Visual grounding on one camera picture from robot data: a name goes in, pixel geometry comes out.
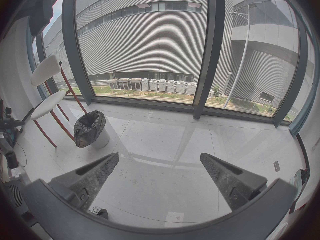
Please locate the white chair with orange legs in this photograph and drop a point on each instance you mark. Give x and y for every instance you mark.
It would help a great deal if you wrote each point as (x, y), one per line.
(47, 104)

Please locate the white trash bin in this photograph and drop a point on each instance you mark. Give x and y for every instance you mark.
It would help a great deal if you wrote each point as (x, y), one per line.
(101, 137)

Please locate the black plastic bag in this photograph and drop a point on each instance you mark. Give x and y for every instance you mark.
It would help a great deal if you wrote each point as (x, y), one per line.
(87, 131)

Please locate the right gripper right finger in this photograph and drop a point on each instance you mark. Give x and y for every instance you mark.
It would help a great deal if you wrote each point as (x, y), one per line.
(232, 184)

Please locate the window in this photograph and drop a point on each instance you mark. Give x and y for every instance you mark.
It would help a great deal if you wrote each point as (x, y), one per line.
(212, 59)

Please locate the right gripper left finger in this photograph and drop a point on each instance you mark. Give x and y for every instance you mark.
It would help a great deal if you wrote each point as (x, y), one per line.
(85, 184)

